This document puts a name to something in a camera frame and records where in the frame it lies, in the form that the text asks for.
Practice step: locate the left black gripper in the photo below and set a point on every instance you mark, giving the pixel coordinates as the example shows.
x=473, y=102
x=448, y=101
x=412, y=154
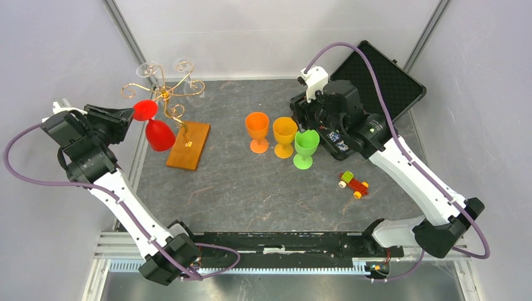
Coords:
x=118, y=119

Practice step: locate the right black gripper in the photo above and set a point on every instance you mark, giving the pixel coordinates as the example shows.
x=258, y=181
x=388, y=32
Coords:
x=301, y=107

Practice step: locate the green plastic wine glass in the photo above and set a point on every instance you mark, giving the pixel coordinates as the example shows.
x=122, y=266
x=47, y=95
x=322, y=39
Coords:
x=305, y=144

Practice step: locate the yellow plastic wine glass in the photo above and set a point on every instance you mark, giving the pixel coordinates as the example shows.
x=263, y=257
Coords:
x=284, y=129

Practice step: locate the red plastic wine glass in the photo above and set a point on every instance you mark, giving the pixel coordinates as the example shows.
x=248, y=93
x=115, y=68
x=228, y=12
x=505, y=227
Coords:
x=158, y=134

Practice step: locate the orange plastic wine glass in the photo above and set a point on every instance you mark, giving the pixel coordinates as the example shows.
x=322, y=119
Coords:
x=257, y=125

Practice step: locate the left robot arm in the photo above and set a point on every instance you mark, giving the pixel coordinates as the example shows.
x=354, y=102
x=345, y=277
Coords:
x=84, y=136

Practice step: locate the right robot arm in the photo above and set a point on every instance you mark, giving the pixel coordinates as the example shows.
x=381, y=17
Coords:
x=446, y=214

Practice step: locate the clear wine glass left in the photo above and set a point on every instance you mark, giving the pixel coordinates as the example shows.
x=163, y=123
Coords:
x=148, y=70

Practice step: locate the clear wine glass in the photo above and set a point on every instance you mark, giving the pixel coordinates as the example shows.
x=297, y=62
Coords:
x=148, y=70
x=192, y=90

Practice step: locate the wooden rack base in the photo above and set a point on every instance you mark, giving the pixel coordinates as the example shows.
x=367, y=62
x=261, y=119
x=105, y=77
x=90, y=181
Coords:
x=189, y=145

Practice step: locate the clear wine glass right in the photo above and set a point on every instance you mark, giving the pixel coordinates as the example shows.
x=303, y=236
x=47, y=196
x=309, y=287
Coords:
x=192, y=90

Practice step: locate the red toy brick car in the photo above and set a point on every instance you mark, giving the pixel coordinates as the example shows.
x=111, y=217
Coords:
x=347, y=179

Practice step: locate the black poker chip case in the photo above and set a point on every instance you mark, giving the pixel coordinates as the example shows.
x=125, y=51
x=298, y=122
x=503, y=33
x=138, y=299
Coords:
x=363, y=98

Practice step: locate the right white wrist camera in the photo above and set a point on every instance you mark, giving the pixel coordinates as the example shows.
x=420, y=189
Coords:
x=315, y=79

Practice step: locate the gold wire wine glass rack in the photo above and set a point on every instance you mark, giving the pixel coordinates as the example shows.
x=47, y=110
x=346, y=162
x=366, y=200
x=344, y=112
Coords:
x=163, y=92

